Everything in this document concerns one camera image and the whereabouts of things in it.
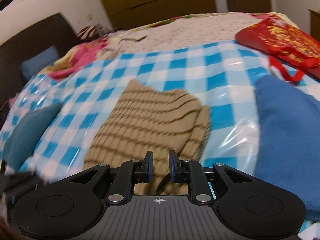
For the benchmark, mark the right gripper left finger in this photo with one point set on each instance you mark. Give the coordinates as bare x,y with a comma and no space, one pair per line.
129,174

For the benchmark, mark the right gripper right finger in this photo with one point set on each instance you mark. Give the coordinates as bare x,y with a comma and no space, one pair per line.
191,172

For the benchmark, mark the pink floral blanket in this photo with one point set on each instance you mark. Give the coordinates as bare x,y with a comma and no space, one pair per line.
75,59

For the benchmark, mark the blue pillow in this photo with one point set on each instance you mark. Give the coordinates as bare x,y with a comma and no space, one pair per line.
31,67

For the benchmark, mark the white floral bedsheet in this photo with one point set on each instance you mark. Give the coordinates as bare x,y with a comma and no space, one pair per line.
195,29

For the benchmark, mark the red white striped cloth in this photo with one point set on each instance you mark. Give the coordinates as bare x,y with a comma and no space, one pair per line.
90,32

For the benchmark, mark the dark wooden headboard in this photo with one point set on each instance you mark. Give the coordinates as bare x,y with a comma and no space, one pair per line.
52,31

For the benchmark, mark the wooden side cabinet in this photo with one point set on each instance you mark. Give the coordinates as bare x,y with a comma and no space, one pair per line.
315,24

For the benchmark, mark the tan striped knit sweater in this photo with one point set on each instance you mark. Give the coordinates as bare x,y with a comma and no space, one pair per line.
145,119

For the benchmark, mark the red plastic bag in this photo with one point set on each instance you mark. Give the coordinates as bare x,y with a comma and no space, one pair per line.
291,51

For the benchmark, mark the teal folded garment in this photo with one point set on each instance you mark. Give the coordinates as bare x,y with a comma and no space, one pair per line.
21,144

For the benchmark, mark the blue white checkered sheet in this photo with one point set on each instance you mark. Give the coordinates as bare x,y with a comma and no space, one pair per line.
73,203

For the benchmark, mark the blue knit garment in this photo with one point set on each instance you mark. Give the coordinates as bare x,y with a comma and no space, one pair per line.
289,140

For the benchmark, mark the beige crumpled cloth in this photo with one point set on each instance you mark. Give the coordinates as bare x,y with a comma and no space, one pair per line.
116,42

